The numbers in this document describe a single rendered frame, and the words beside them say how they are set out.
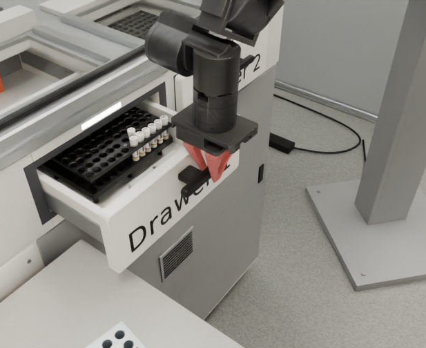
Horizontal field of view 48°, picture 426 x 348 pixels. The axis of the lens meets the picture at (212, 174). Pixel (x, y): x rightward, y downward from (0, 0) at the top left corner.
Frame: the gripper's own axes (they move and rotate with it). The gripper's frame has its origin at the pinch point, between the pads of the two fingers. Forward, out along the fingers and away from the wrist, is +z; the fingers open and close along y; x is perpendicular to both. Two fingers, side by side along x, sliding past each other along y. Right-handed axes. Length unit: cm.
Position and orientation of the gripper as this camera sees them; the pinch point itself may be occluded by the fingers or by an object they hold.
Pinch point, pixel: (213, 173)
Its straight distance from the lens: 69.5
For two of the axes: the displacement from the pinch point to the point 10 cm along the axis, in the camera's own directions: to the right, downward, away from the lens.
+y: -8.1, -4.0, 4.4
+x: -5.9, 5.1, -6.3
